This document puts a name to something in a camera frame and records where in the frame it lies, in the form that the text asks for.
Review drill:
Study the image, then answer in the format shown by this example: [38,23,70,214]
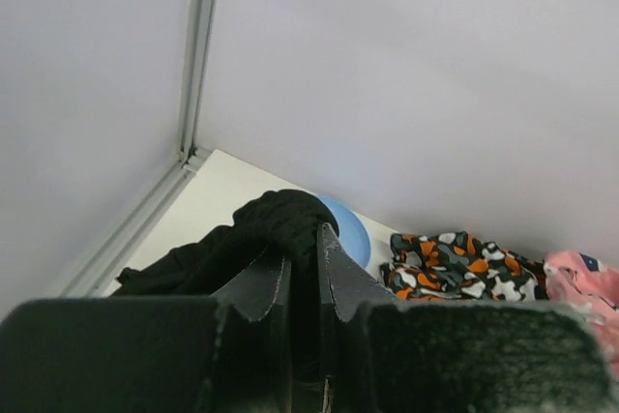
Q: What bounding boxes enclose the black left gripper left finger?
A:
[1,254,292,412]

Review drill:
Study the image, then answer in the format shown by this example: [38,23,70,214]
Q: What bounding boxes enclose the pink shark print cloth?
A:
[544,251,618,375]

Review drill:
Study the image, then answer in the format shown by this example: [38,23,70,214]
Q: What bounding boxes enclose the blue plate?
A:
[318,196,371,268]

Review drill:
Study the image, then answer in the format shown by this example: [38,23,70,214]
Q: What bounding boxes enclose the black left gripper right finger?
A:
[317,224,618,412]

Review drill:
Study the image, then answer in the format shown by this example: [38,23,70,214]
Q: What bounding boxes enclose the black cloth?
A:
[112,190,339,383]

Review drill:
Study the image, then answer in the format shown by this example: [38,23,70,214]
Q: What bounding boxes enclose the orange camouflage cloth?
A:
[379,231,548,302]

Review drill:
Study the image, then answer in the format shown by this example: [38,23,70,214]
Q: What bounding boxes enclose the left aluminium table rail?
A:
[49,148,211,297]

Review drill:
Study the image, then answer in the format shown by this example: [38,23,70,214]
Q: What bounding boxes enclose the left aluminium frame post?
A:
[177,0,216,162]

